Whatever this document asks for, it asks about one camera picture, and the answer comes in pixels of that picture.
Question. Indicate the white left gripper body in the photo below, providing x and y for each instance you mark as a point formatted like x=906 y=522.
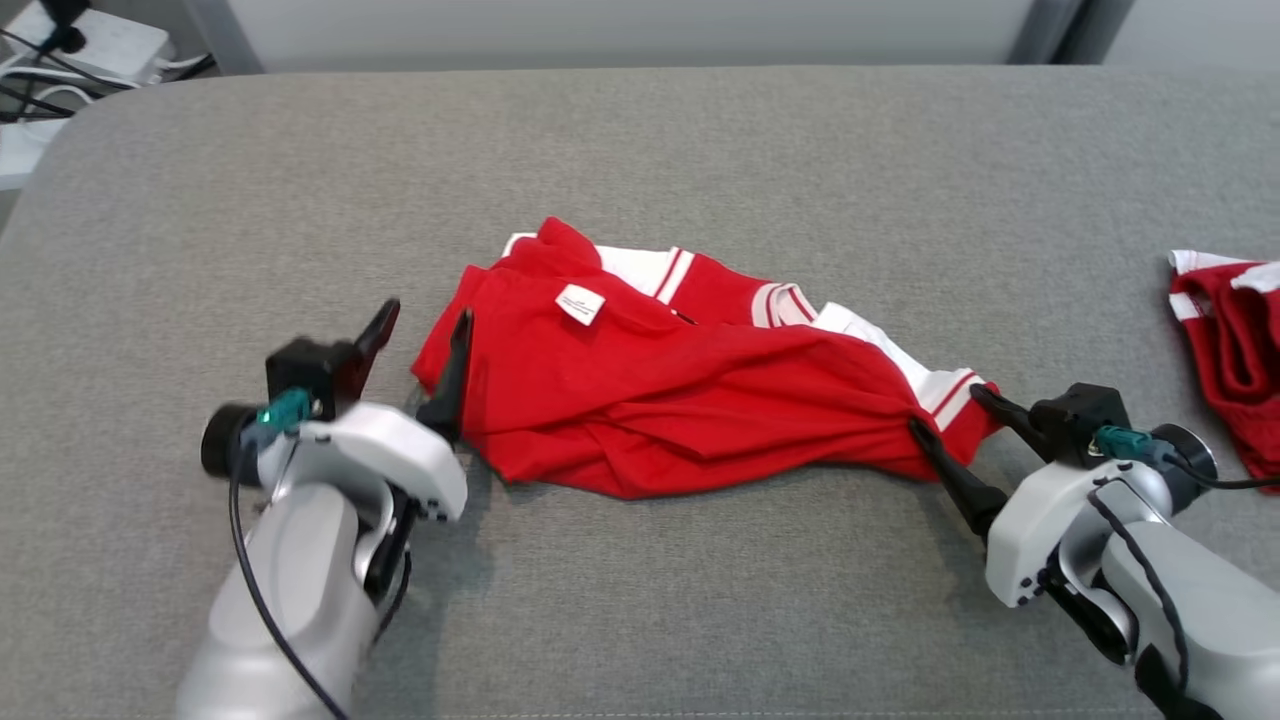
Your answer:
x=390 y=450

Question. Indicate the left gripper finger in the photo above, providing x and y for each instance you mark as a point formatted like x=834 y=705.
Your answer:
x=452 y=390
x=380 y=335

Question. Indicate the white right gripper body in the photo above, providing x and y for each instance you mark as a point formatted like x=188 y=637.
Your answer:
x=1050 y=520

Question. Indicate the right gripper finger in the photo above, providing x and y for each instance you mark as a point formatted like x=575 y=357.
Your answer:
x=965 y=490
x=1015 y=420

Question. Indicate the red white basketball shorts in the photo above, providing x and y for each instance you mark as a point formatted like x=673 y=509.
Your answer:
x=1240 y=380

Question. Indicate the red white Bulls jersey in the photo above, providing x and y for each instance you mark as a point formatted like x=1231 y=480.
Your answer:
x=700 y=400

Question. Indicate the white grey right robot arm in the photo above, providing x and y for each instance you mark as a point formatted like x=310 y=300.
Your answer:
x=1220 y=630

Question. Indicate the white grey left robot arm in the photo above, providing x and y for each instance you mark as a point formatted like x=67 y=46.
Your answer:
x=290 y=600

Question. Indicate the white flat platform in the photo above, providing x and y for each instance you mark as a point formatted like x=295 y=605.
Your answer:
x=20 y=155

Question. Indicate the black power plug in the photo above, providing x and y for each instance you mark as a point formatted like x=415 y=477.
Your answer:
x=65 y=25

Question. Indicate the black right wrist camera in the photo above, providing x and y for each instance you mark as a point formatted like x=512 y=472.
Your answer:
x=1080 y=420

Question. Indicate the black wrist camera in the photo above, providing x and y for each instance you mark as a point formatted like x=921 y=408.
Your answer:
x=310 y=375
x=1080 y=420

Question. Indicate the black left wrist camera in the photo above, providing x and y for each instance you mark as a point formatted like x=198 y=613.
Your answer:
x=310 y=375

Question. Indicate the grey metal post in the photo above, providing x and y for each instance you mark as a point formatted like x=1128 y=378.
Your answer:
x=225 y=35
x=1045 y=30
x=1100 y=30

